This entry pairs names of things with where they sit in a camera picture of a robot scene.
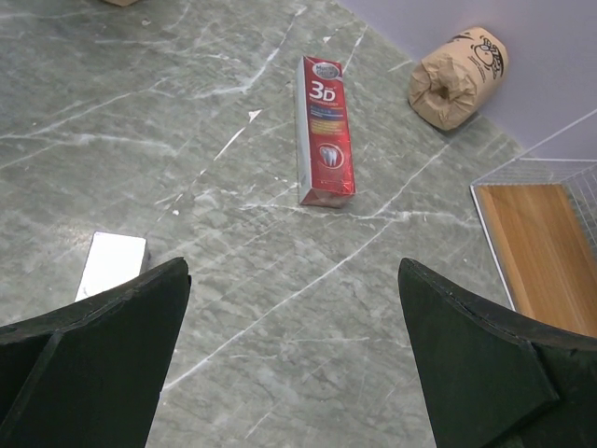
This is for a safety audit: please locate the silver toothpaste box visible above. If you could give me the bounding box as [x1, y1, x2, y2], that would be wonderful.
[75, 231, 150, 301]

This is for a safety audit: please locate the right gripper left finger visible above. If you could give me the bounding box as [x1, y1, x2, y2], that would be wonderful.
[1, 258, 191, 447]

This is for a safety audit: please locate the red toothpaste box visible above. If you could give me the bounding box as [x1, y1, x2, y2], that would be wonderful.
[295, 56, 356, 208]

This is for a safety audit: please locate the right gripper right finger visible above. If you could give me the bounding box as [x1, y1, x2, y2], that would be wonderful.
[397, 258, 596, 447]

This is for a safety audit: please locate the brown paper roll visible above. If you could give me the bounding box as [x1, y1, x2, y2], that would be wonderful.
[103, 0, 139, 7]

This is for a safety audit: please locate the bottom wooden shelf board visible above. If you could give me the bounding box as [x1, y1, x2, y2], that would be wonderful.
[475, 184, 596, 337]

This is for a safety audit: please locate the brown roll with bear print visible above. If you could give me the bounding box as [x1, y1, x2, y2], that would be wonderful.
[408, 27, 509, 131]

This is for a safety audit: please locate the white wire shelf rack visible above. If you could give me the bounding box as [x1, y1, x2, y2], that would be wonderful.
[470, 112, 596, 337]

